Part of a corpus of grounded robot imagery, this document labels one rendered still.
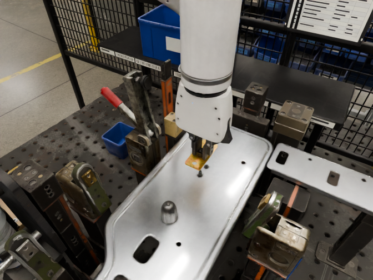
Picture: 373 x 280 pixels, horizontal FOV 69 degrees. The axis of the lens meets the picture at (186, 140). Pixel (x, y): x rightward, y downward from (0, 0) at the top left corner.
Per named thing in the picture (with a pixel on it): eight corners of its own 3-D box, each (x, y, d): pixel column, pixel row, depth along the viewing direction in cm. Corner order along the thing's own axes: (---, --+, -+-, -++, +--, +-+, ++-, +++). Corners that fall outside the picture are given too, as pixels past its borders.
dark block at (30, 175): (91, 281, 75) (29, 193, 45) (73, 268, 77) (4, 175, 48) (104, 265, 78) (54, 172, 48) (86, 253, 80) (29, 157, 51)
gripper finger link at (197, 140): (181, 127, 54) (181, 150, 58) (195, 133, 53) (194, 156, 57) (190, 118, 56) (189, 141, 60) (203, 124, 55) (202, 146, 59)
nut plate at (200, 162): (199, 171, 55) (200, 167, 54) (184, 164, 56) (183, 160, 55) (218, 146, 60) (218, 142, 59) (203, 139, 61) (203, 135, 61)
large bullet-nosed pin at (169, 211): (171, 230, 55) (170, 213, 50) (159, 223, 56) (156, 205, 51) (180, 218, 57) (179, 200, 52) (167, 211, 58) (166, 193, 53)
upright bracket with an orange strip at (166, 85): (172, 194, 95) (164, 64, 60) (169, 193, 95) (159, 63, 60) (176, 188, 97) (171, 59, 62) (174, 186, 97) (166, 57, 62)
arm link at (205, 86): (167, 70, 43) (169, 86, 45) (218, 86, 39) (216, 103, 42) (195, 49, 48) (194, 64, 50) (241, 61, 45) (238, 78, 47)
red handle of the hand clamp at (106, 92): (147, 139, 62) (96, 90, 61) (144, 143, 64) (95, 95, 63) (159, 129, 64) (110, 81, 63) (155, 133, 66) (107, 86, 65)
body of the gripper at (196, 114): (167, 79, 45) (170, 129, 53) (223, 98, 41) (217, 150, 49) (191, 60, 49) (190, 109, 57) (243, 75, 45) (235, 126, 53)
